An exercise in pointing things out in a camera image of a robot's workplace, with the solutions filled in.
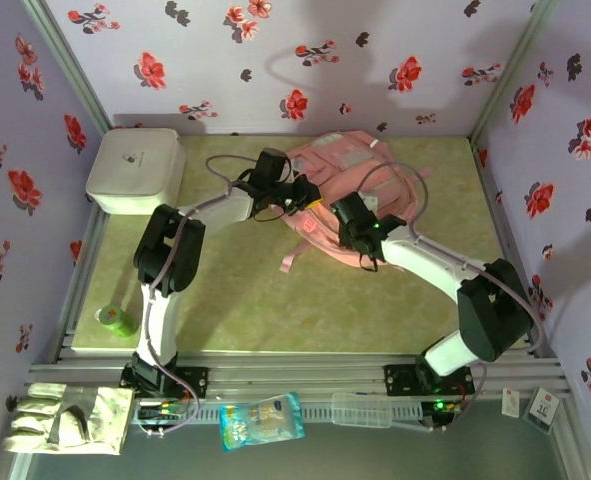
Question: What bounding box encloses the beige work glove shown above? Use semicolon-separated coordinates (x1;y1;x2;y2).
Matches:
2;382;136;456

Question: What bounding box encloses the blue snack bag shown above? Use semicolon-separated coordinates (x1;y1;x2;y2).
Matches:
218;391;306;454

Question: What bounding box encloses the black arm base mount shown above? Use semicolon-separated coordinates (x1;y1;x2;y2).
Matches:
383;363;475;399
119;365;210;401

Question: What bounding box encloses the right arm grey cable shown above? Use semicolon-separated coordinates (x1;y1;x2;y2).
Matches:
355;162;546;434

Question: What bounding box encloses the aluminium corner post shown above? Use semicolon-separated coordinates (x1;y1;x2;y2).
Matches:
469;0;559;141
22;0;114;131

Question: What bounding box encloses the green can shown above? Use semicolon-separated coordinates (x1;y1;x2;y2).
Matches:
94;304;139;337

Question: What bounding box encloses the pink backpack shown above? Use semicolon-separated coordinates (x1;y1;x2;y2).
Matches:
279;130;434;274

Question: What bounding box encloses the small white card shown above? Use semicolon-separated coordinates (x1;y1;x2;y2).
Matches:
500;388;522;418

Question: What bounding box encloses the clear plastic organizer box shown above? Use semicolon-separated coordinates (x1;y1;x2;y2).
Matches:
331;392;394;430

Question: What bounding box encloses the white storage box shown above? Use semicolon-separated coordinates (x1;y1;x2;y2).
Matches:
84;128;187;217

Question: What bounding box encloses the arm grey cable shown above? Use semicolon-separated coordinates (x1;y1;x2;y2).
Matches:
355;162;546;434
142;154;264;439

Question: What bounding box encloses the grey slotted cable duct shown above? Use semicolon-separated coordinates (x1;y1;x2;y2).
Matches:
134;399;426;426

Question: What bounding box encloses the left arm grey cable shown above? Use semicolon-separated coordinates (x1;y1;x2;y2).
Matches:
142;154;264;439

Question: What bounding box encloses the aluminium base frame rail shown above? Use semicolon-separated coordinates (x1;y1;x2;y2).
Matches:
24;352;574;401

